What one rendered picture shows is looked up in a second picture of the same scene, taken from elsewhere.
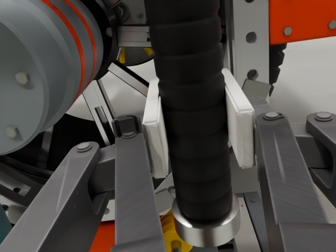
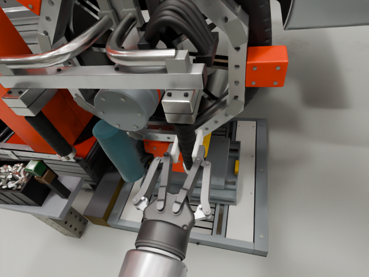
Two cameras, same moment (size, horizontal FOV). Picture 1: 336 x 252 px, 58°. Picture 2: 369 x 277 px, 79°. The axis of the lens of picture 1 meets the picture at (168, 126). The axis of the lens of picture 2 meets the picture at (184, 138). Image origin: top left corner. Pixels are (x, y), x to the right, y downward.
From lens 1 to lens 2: 0.31 m
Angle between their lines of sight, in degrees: 27
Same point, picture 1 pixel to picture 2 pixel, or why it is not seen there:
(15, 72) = (137, 111)
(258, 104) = (202, 149)
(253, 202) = (261, 125)
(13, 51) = (136, 106)
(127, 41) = not seen: hidden behind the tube
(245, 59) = (233, 91)
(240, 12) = (231, 73)
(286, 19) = (253, 78)
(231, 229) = not seen: hidden behind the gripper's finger
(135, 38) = not seen: hidden behind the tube
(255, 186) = (268, 113)
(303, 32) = (261, 84)
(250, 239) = (251, 147)
